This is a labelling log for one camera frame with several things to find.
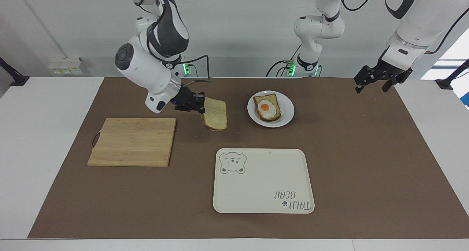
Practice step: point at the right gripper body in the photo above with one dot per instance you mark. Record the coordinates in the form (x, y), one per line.
(184, 99)

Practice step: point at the plain bread slice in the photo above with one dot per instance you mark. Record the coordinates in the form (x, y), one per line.
(216, 113)

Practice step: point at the toasted bread slice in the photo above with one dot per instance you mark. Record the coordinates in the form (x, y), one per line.
(277, 110)

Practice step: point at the fried egg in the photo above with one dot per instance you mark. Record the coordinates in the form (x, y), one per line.
(266, 109)

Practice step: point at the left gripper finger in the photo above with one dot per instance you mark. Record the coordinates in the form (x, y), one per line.
(363, 78)
(390, 83)

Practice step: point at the white round plate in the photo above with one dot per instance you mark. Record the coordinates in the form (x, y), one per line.
(287, 110)

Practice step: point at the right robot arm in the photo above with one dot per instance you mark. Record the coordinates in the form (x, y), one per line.
(146, 66)

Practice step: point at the white wall socket box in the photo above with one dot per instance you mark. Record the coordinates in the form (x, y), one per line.
(67, 66)

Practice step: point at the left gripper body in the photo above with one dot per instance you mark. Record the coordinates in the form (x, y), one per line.
(381, 70)

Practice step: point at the wooden cutting board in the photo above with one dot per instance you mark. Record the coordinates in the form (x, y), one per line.
(133, 141)

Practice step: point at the black stand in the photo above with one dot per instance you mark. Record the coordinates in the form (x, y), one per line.
(449, 81)
(16, 79)

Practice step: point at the cream tray with bear print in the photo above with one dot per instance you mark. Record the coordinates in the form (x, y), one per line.
(262, 181)

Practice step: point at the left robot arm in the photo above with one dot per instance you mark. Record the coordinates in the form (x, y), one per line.
(319, 27)

